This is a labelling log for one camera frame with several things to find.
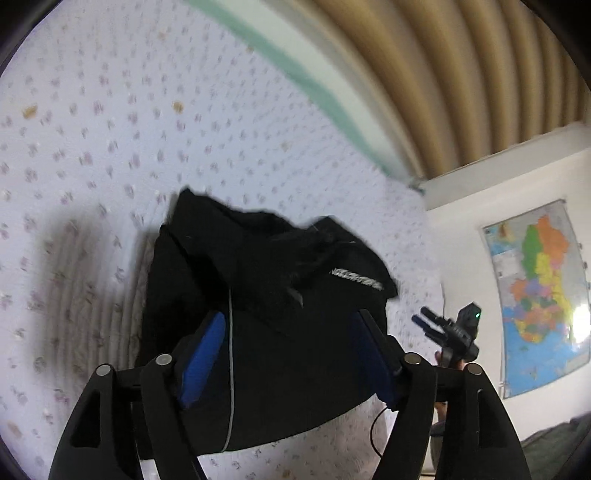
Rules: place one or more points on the green bed cushion strip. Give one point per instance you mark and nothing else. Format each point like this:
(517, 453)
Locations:
(286, 64)

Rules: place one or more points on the floral white bed sheet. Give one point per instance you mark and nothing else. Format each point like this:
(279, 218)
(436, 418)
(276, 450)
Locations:
(92, 184)

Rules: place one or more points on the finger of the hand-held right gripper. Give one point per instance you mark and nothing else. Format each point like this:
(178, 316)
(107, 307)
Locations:
(433, 315)
(425, 325)

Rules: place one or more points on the black hooded jacket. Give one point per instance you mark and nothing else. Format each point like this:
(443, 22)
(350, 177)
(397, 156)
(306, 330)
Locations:
(277, 360)

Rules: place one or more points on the dark cloth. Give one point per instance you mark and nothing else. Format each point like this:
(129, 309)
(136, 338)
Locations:
(558, 447)

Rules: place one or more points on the colourful wall map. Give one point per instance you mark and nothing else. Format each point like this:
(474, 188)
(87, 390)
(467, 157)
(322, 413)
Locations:
(540, 295)

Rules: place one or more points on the person's right hand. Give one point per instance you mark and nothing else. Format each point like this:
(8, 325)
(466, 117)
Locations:
(455, 362)

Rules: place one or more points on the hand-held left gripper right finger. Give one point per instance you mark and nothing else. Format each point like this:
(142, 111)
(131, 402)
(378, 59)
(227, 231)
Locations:
(374, 364)

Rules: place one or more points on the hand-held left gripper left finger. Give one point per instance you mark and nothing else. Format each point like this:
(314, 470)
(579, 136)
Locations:
(203, 355)

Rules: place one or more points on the brown striped window blind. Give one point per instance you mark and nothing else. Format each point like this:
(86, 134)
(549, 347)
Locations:
(438, 69)

